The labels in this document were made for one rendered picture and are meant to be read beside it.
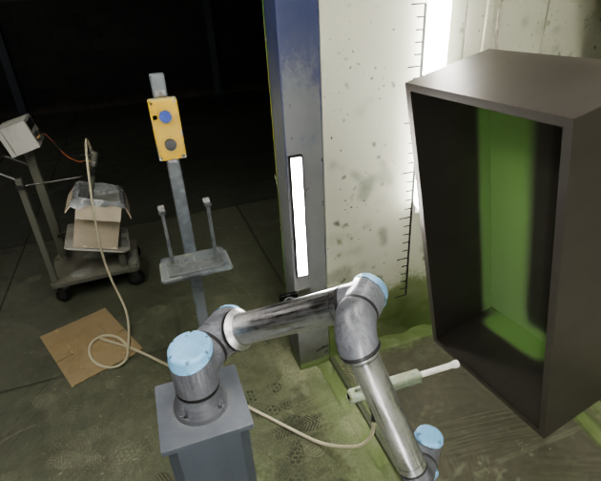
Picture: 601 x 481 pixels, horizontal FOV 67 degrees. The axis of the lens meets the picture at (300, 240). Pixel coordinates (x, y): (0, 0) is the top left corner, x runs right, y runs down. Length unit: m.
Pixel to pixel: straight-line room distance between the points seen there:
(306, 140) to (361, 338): 1.10
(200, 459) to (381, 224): 1.39
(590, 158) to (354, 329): 0.70
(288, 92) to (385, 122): 0.50
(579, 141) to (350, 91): 1.13
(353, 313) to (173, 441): 0.78
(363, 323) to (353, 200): 1.13
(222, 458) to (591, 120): 1.48
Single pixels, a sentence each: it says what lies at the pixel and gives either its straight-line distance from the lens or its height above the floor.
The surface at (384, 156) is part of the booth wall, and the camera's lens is 2.27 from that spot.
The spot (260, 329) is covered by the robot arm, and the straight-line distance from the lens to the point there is 1.53.
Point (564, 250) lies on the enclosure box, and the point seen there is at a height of 1.28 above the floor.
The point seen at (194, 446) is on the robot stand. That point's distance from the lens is 1.66.
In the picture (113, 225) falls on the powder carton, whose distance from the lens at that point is 3.53.
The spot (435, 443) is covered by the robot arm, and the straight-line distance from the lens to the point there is 1.63.
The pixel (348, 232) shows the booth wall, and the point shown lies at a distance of 2.33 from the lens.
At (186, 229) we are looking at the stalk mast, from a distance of 2.30.
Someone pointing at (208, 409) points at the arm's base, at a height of 0.69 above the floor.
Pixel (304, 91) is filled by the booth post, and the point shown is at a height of 1.54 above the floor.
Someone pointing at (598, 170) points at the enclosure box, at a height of 1.49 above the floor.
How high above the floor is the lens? 1.90
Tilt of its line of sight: 28 degrees down
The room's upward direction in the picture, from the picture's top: 3 degrees counter-clockwise
